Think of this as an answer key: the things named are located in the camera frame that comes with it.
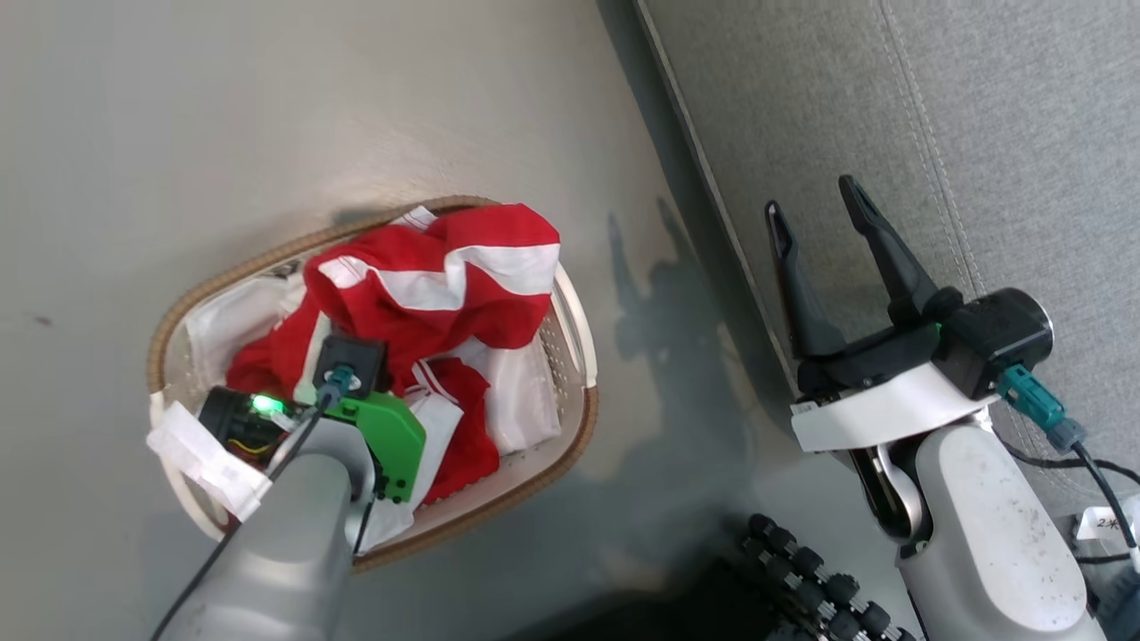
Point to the white plastic wrist bracket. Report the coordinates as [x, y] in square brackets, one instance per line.
[207, 463]

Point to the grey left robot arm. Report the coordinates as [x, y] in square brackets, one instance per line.
[285, 552]

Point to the white laundry basket brown rim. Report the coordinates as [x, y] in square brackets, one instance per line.
[563, 356]

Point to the red and white garment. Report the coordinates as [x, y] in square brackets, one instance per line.
[401, 320]

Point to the grey fabric sofa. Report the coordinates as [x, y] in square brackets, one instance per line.
[891, 89]

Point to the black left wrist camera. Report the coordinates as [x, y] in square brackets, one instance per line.
[352, 356]

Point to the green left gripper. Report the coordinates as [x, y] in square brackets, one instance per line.
[392, 441]

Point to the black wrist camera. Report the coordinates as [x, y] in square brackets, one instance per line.
[997, 338]
[352, 356]

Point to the black roller wheel robot base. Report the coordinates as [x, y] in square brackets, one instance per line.
[802, 561]

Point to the white paper label tag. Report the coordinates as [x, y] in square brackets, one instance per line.
[1109, 523]

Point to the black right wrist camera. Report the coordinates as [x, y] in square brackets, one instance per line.
[997, 338]

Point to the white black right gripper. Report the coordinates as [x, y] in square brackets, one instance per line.
[882, 405]

